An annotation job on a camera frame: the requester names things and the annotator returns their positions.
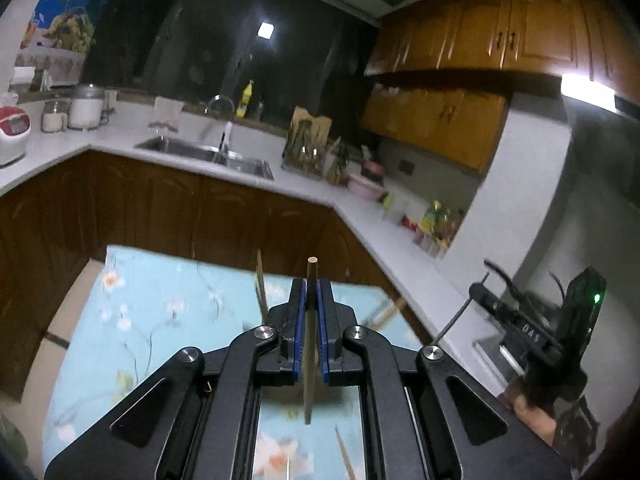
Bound pink bowl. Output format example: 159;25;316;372
346;172;389;202

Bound range hood with light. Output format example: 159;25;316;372
559;72;640;206

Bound large wooden wall cabinets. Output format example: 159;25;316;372
364;0;640;92

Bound wall poster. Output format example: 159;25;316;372
21;0;122;55

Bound steel kitchen sink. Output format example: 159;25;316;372
134;134;276;182

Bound large glass jar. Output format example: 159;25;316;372
67;84;106;131

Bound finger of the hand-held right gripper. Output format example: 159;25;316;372
469;282;507;312

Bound blue floral tablecloth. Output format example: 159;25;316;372
42;245;421;480

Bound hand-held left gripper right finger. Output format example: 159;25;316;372
316;277;573;480

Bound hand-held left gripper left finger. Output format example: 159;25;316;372
44;277;307;480

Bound metal chopstick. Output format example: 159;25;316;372
433;272;490;346

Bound chrome faucet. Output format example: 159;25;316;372
204;94;237;155

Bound counter utensil rack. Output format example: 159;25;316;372
281;106;334;182

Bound small wooden wall cabinets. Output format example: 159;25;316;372
360;85;511;176

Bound row of condiment bottles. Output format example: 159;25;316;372
382;195;463;261

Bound white dish cloth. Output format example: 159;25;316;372
149;96;184;132

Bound yellow bottle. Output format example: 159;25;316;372
236;80;255;120

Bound small glass jar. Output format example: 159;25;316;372
41;100;70;134

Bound person's right hand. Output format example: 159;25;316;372
512;391;557;445

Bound white rice cooker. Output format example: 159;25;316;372
0;106;32;169

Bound dark kitchen window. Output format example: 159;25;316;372
82;0;382;127

